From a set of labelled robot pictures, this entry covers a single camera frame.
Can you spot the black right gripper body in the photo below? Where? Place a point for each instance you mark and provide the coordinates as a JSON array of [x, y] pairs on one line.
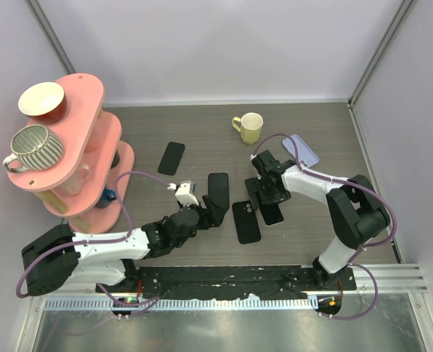
[[267, 195]]

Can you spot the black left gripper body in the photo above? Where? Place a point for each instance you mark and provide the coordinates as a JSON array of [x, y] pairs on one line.
[[208, 219]]

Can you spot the silver-edged smartphone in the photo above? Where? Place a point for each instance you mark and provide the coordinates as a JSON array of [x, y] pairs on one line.
[[271, 214]]

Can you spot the blue-edged smartphone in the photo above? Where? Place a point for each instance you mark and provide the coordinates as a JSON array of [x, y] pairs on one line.
[[218, 189]]

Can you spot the black phone case two holes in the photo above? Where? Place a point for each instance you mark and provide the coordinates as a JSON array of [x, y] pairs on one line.
[[246, 222]]

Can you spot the lilac phone case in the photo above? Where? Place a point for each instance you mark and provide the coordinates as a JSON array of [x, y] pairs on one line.
[[307, 156]]

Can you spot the black smartphone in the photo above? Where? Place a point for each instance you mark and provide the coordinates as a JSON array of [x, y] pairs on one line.
[[171, 158]]

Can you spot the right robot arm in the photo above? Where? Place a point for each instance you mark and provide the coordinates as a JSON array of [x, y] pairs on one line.
[[356, 212]]

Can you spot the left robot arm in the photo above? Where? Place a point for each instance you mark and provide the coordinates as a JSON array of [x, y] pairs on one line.
[[62, 256]]

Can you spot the yellow faceted mug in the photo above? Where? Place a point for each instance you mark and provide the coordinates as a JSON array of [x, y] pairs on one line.
[[249, 126]]

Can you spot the blue cup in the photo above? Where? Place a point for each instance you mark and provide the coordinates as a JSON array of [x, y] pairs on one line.
[[106, 198]]

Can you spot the pink tiered shelf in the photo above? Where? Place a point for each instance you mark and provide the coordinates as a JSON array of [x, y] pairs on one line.
[[90, 136]]

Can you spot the clear glass cup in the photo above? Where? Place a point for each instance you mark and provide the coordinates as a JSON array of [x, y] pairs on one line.
[[75, 183]]

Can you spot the striped grey mug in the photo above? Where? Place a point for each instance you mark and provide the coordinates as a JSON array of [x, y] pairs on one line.
[[34, 147]]

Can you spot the red bowl white inside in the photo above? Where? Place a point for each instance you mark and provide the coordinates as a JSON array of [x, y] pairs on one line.
[[45, 102]]

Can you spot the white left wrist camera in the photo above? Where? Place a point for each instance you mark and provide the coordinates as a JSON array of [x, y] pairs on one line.
[[184, 192]]

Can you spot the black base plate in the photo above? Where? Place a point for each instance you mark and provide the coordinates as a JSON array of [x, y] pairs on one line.
[[227, 283]]

